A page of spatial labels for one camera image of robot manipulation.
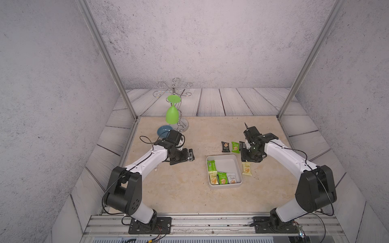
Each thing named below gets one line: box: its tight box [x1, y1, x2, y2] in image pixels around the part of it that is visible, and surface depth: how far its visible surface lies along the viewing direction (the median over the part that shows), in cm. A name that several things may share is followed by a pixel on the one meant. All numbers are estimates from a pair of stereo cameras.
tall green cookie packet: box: [207, 159, 217, 172], surface depth 93 cm
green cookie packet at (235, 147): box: [231, 141, 241, 154], surface depth 104 cm
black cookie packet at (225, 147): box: [221, 141, 231, 153], surface depth 104 cm
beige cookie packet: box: [241, 162, 253, 177], surface depth 93 cm
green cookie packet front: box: [217, 172, 228, 185], surface depth 88 cm
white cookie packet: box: [226, 173, 237, 184], surface depth 89 cm
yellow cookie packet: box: [208, 171, 219, 185], surface depth 87 cm
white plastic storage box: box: [206, 153, 243, 187], surface depth 92 cm
